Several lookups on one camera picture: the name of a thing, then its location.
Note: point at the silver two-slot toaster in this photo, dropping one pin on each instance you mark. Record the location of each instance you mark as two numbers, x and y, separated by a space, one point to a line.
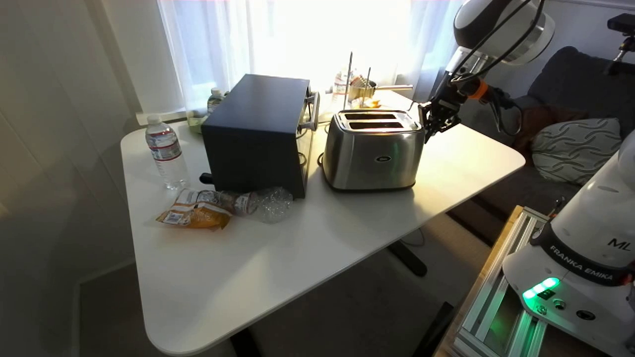
370 155

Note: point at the clear plastic water bottle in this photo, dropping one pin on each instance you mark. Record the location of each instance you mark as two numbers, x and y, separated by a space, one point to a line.
166 155

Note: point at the crumpled clear plastic wrap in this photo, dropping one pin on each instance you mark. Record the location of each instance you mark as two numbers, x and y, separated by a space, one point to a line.
265 203

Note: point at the dark grey sofa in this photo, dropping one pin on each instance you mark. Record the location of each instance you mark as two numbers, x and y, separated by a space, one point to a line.
577 86

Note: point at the black toaster oven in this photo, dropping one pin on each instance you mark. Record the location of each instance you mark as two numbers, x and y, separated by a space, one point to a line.
255 142

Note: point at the bread in plastic bag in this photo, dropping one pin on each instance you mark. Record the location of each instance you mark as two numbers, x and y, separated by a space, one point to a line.
200 215

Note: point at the black table leg foot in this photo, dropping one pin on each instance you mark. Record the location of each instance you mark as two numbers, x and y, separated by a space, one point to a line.
408 259

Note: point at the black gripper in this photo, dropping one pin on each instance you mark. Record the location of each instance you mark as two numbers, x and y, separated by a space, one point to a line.
456 102

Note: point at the patterned grey pillow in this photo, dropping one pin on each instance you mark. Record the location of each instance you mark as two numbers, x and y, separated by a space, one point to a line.
577 149

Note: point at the white sheer curtain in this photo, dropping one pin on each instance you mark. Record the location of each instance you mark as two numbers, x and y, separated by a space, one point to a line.
220 46

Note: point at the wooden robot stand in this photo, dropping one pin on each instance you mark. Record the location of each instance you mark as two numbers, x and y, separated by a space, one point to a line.
489 310

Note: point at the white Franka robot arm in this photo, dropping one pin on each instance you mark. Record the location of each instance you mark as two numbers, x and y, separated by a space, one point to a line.
589 225

